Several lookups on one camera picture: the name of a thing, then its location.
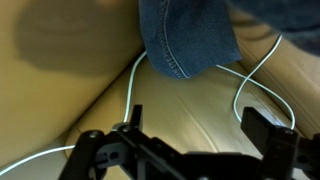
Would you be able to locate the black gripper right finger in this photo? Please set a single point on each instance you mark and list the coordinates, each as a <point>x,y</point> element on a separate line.
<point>258,128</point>

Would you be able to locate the blue denim jeans cloth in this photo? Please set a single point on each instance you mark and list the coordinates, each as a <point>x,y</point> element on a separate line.
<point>186,36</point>

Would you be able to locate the tan leather sofa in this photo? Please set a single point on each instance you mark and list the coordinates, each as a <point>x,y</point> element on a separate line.
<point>50,100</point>

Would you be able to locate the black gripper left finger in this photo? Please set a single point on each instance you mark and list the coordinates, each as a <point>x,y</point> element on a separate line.
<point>136,116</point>

